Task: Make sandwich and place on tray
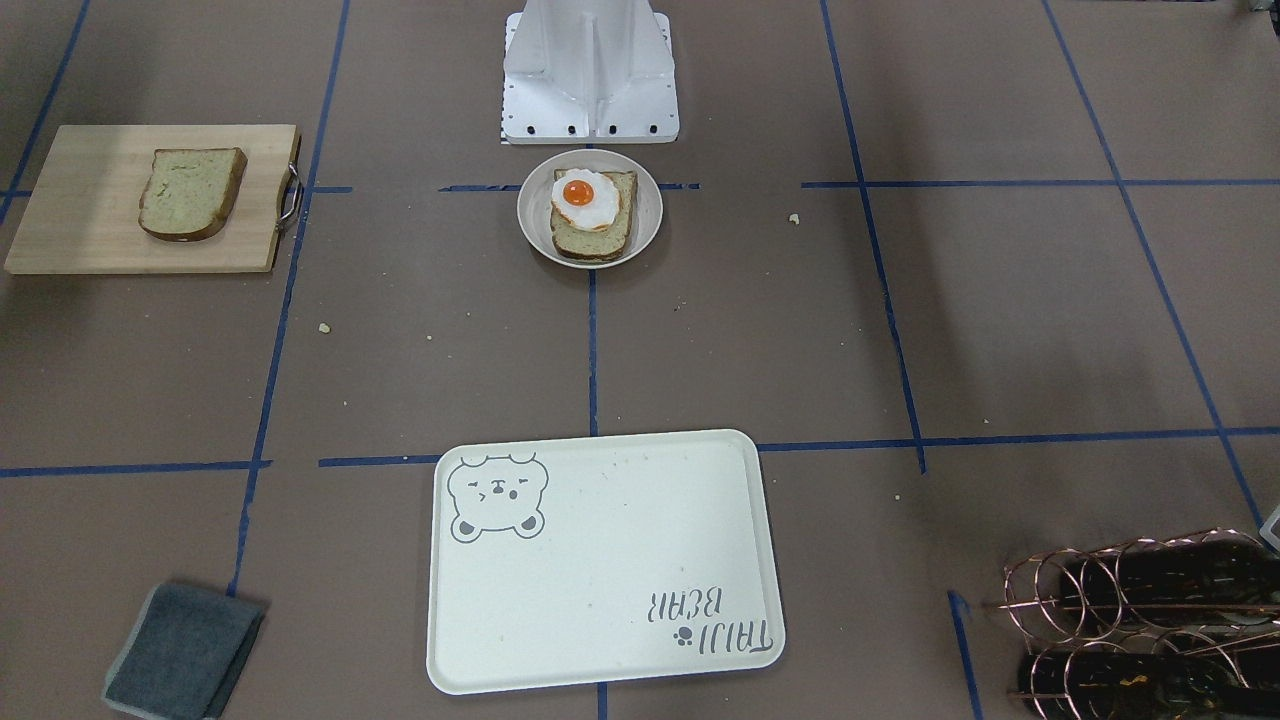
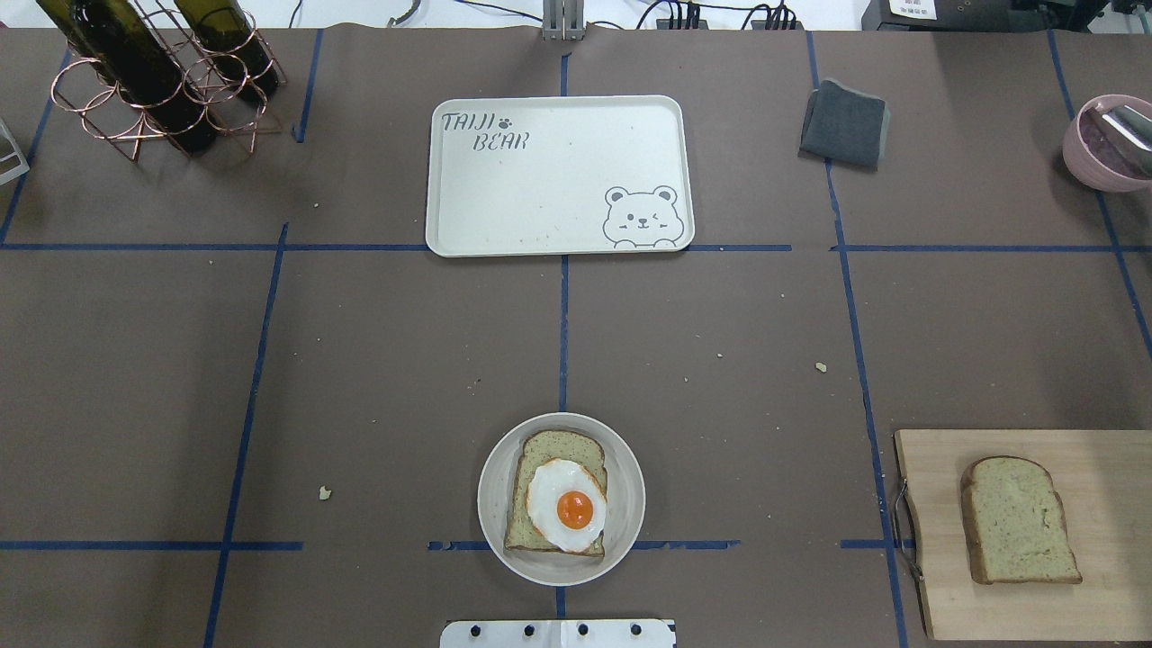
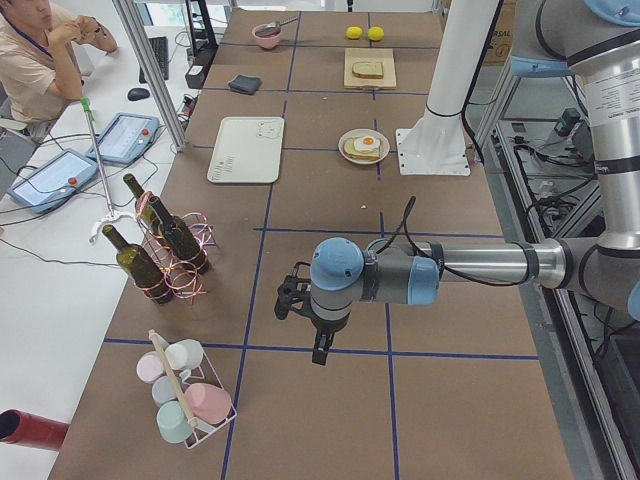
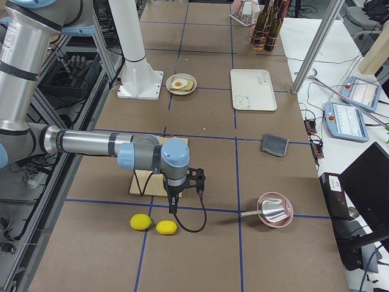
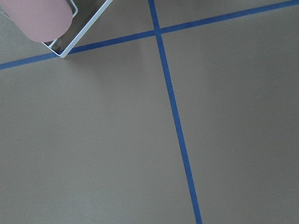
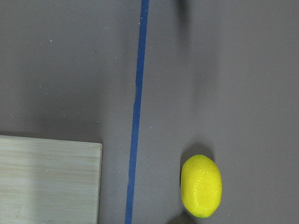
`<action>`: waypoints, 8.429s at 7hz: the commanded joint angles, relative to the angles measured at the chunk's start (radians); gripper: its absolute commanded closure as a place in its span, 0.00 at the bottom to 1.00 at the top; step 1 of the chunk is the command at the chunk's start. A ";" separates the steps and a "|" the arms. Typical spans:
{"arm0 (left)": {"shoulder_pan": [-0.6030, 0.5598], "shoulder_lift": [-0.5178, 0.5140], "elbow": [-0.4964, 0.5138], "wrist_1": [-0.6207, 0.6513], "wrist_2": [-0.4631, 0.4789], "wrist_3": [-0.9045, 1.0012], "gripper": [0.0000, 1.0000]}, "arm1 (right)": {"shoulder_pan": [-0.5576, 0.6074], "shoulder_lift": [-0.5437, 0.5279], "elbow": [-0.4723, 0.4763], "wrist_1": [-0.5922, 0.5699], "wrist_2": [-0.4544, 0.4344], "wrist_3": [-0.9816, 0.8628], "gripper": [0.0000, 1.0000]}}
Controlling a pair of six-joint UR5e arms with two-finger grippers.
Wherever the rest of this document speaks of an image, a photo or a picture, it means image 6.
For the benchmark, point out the light wooden cutting board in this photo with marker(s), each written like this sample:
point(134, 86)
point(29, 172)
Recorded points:
point(46, 181)

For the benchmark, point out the yellow plastic lemon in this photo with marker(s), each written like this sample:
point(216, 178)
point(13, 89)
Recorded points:
point(200, 186)

